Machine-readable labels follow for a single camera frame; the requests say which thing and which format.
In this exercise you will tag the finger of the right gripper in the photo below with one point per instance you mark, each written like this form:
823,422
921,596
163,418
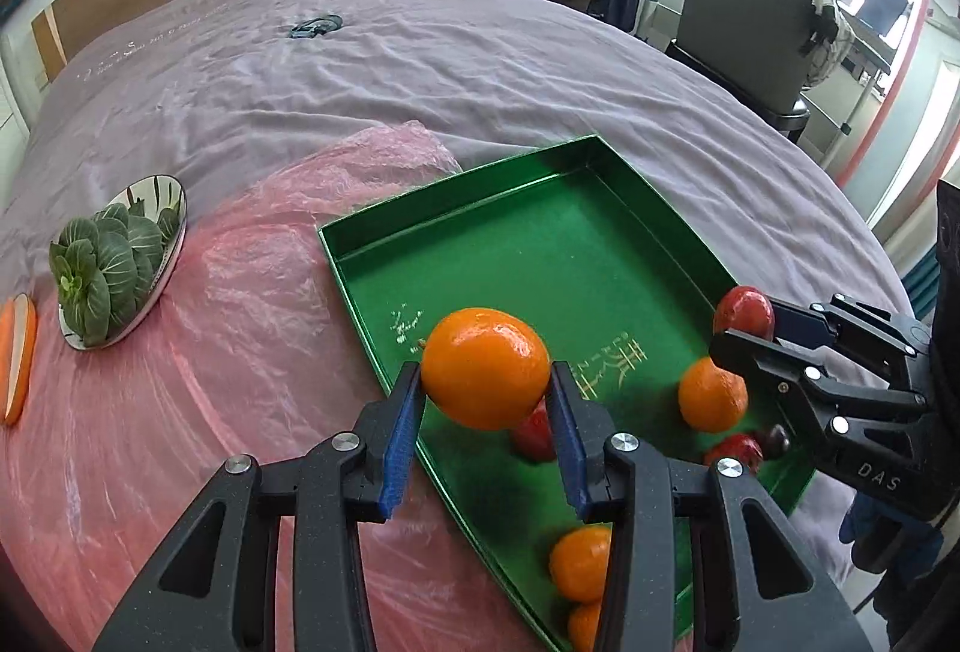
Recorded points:
812,400
894,347

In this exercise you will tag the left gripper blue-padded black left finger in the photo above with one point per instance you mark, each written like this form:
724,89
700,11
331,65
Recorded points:
210,585

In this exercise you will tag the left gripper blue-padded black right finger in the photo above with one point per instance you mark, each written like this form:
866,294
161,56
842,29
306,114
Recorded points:
756,586

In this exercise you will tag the dark plum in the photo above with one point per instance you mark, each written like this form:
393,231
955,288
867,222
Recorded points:
774,442

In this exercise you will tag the small red apple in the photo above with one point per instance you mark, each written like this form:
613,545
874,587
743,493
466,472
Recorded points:
745,308

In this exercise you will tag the small orange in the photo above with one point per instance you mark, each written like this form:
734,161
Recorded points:
582,626

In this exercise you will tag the large orange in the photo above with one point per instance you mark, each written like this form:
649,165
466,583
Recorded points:
578,563

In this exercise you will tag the pink plastic sheet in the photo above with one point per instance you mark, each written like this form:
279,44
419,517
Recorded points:
249,349

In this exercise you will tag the green rectangular tray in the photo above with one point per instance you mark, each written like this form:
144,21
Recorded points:
572,240

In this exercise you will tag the orange oval dish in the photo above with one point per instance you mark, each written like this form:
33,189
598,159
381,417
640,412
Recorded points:
17,343

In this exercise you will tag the green bok choy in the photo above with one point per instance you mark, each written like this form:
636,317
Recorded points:
105,269

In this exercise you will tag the grey office chair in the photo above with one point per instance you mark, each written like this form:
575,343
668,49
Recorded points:
750,14

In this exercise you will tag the white enamel plate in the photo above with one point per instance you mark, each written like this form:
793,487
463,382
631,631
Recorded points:
124,261

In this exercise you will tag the dark item on bed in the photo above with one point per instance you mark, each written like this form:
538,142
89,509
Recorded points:
315,27

